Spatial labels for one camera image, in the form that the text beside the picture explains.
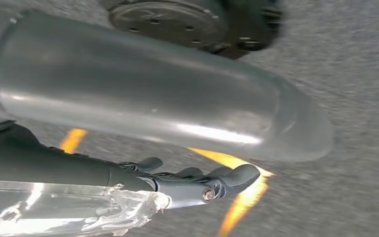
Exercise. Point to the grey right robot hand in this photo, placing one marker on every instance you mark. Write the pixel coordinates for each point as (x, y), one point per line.
(143, 91)

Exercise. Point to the clear plastic film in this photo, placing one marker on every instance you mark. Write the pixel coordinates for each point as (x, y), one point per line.
(62, 212)

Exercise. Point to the yellow floor tape square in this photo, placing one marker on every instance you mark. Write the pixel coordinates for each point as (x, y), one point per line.
(241, 202)

